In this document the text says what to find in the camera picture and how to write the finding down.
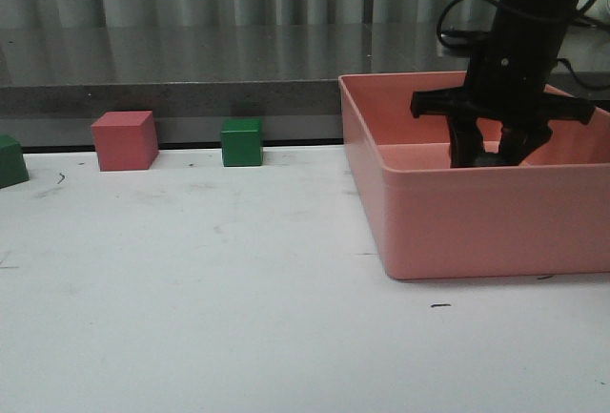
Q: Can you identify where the grey stone counter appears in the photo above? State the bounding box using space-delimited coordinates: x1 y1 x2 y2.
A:
0 21 610 147

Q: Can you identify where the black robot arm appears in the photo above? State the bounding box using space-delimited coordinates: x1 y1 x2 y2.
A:
411 0 595 168

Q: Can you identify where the yellow push button switch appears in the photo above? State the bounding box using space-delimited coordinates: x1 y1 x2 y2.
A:
470 151 510 168

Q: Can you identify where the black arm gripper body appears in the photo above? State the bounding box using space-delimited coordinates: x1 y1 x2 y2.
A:
411 43 595 127

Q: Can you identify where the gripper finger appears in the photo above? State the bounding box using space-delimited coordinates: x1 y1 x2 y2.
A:
447 115 485 168
498 124 553 166

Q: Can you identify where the black cable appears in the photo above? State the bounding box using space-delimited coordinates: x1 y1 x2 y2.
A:
437 0 610 99

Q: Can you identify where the pink plastic bin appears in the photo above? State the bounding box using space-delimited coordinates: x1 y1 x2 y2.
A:
339 72 609 279

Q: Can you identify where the far pink cube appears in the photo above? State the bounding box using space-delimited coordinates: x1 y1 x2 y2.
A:
91 111 159 172

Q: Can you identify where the green cube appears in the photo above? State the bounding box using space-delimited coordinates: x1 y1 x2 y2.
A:
221 118 263 167
0 134 30 189

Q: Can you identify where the right green cube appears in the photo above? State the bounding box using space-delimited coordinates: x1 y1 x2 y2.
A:
0 134 30 189

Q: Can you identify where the left green cube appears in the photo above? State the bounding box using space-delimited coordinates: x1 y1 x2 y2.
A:
221 118 263 167

